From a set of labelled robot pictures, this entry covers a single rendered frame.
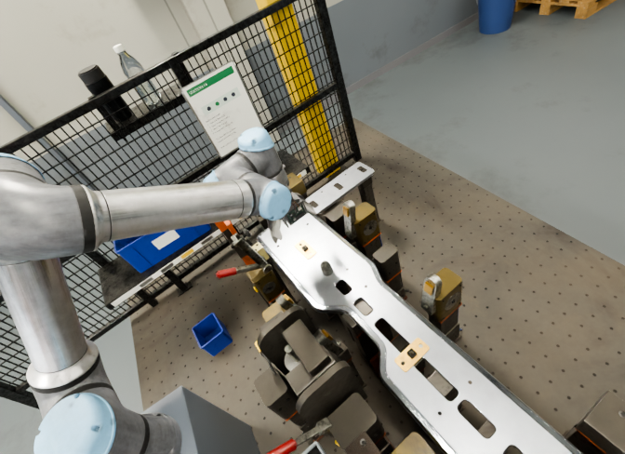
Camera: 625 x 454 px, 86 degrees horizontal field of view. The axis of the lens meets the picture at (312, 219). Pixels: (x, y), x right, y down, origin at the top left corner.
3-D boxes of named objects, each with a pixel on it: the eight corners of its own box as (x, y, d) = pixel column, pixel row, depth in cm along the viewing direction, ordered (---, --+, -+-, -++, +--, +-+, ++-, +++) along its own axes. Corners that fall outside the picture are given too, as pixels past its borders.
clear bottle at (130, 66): (164, 99, 122) (127, 42, 108) (148, 108, 121) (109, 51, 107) (160, 95, 126) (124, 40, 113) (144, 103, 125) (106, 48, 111)
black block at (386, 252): (413, 294, 123) (405, 245, 103) (393, 311, 121) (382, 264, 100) (403, 285, 126) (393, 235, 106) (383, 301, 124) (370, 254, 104)
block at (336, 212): (371, 250, 141) (358, 203, 122) (350, 268, 139) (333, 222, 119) (360, 241, 146) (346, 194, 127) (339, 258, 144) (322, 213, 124)
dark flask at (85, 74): (136, 115, 119) (99, 65, 107) (116, 126, 117) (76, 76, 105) (131, 110, 124) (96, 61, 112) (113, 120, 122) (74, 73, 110)
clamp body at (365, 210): (395, 265, 133) (383, 204, 109) (374, 284, 130) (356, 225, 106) (384, 256, 138) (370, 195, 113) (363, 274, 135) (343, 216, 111)
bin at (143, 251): (212, 228, 128) (194, 205, 119) (139, 274, 122) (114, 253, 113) (201, 207, 140) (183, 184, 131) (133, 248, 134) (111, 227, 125)
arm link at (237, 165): (220, 192, 68) (259, 159, 72) (193, 177, 75) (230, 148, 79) (237, 217, 74) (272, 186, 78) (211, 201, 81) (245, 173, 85)
